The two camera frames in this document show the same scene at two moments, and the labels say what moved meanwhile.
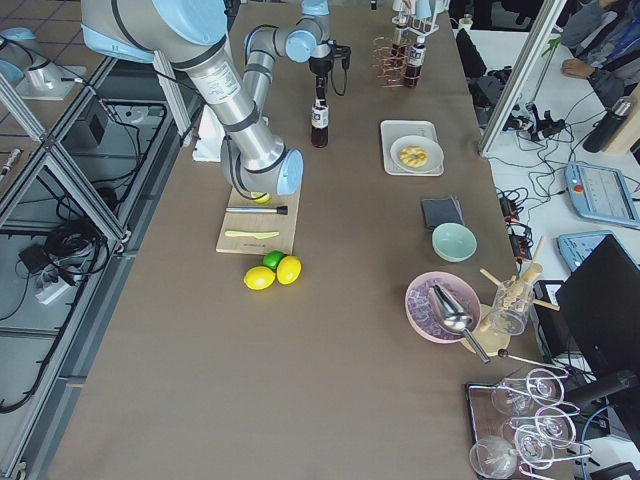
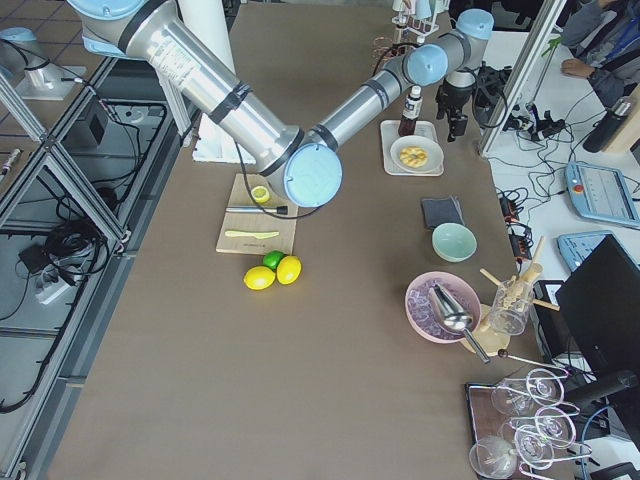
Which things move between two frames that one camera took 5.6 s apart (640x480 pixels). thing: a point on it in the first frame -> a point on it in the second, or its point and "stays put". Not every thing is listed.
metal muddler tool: (281, 210) stays put
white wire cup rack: (418, 16) stays put
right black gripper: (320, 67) -> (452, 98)
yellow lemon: (259, 277) stays put
